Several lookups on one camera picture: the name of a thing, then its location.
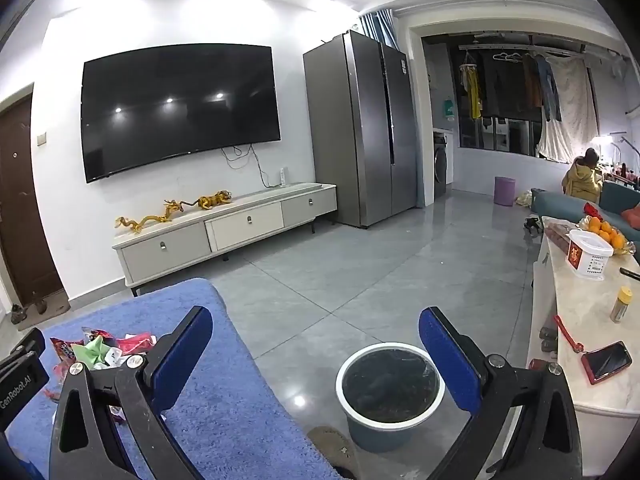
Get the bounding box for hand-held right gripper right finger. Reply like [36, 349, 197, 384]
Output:
[419, 306, 583, 480]

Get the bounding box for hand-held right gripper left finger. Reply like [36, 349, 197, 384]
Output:
[50, 305, 216, 480]

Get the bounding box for red snack bag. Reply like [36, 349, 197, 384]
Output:
[50, 337, 86, 376]

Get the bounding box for white rimmed trash bin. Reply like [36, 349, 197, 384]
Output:
[335, 342, 446, 448]

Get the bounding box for white crumpled wrapper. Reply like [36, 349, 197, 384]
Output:
[107, 347, 147, 370]

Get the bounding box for blue fluffy rug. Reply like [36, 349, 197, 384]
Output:
[0, 277, 346, 480]

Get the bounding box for green crumpled paper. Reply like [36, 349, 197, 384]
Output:
[72, 335, 118, 368]

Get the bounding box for red plastic tool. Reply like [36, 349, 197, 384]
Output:
[555, 314, 586, 356]

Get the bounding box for white marble coffee table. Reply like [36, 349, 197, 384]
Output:
[527, 216, 640, 476]

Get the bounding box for white grey television cabinet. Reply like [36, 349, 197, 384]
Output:
[111, 181, 338, 297]

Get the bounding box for long golden dragon figurine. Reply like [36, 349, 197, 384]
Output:
[115, 199, 198, 235]

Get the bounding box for brown slipper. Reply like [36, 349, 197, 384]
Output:
[306, 426, 358, 479]

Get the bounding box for phone in red case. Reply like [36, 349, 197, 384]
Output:
[580, 341, 633, 386]

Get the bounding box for brown snack tray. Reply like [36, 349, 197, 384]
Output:
[544, 222, 583, 253]

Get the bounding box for white container with red label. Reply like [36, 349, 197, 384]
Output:
[565, 229, 615, 281]

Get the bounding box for purple bin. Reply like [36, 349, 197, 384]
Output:
[494, 176, 516, 207]

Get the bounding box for brown wooden door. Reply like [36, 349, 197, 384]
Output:
[0, 96, 66, 308]

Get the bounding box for yellow-capped bottle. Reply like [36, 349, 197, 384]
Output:
[609, 286, 633, 323]

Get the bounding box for grey washing machine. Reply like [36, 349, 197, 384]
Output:
[432, 130, 455, 198]

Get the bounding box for bowl of oranges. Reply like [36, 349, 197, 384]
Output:
[577, 215, 636, 256]

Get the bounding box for teal sofa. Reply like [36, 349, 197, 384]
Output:
[530, 180, 640, 243]

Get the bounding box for grey double-door fridge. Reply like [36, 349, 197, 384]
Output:
[303, 30, 418, 229]

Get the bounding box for yellow hanging garment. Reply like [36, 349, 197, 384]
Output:
[460, 62, 484, 120]

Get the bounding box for dark hanging clothes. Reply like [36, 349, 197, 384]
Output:
[482, 55, 543, 121]

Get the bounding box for white hanging sheet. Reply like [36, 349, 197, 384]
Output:
[537, 57, 601, 163]

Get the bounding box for blue hanging jeans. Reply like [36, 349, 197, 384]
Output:
[537, 55, 563, 122]

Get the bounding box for ceiling clothes drying rack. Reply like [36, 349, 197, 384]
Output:
[459, 35, 626, 63]

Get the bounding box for blue curtain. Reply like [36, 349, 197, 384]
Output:
[357, 10, 398, 51]

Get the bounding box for television cables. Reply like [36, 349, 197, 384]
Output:
[221, 144, 281, 188]

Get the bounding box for large black wall television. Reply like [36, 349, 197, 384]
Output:
[81, 44, 282, 184]

